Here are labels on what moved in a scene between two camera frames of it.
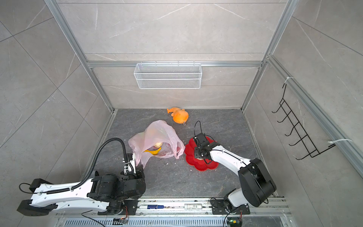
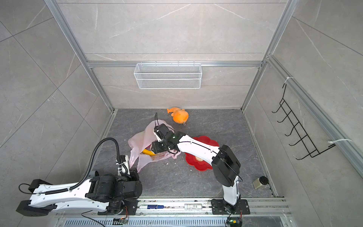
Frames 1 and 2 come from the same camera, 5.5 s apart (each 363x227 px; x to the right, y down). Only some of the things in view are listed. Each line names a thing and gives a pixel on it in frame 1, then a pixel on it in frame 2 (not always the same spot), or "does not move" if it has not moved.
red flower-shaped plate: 199,164 does not move
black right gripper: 196,155 → 155,145
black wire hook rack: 298,130 does not move
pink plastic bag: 158,140 does not move
